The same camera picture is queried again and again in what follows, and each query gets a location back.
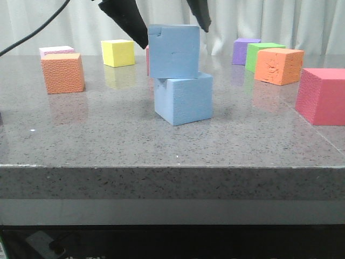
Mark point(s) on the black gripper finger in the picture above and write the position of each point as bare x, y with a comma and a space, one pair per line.
199, 8
126, 15

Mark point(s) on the blue dented foam cube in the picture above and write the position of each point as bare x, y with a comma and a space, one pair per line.
174, 51

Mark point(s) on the light blue foam cube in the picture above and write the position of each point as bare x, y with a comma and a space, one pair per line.
181, 101

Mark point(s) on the yellow foam cube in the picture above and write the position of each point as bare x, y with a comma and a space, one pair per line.
117, 53

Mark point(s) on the red foam cube back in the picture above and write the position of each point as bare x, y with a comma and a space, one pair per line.
147, 60

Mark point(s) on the purple foam cube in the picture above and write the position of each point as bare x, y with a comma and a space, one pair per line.
240, 50

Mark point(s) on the green foam cube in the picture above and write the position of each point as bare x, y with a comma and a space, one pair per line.
252, 53

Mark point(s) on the pink foam cube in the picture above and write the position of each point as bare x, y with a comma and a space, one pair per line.
55, 50

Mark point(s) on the orange foam cube left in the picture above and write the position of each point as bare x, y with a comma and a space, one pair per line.
63, 73

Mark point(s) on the orange foam cube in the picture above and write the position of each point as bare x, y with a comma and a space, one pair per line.
63, 73
279, 66

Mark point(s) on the orange foam cube right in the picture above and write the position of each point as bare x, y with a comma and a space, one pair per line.
279, 66

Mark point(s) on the grey curtain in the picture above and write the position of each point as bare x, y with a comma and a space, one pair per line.
316, 27

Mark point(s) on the large red foam cube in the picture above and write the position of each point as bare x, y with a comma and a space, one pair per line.
320, 98

